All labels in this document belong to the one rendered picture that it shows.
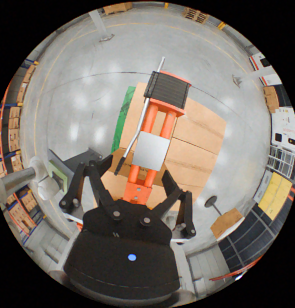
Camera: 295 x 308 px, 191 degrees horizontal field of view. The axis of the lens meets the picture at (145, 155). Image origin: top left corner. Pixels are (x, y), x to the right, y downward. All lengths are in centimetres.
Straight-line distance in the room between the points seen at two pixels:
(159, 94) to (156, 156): 12
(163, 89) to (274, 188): 717
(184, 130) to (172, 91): 62
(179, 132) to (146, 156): 61
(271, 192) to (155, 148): 719
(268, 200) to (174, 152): 702
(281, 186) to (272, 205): 113
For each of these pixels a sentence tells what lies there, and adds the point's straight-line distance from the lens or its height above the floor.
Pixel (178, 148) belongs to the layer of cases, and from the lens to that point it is 78.
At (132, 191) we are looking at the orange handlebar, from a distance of 22.
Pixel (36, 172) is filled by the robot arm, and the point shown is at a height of 102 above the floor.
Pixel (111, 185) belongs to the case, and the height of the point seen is 94.
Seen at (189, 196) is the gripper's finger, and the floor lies 116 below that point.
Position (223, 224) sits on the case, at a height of 83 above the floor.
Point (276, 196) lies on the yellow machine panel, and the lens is 722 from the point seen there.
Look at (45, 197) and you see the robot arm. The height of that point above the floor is 103.
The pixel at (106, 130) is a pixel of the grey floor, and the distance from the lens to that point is 138.
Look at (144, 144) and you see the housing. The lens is 17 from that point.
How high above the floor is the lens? 126
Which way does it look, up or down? 75 degrees down
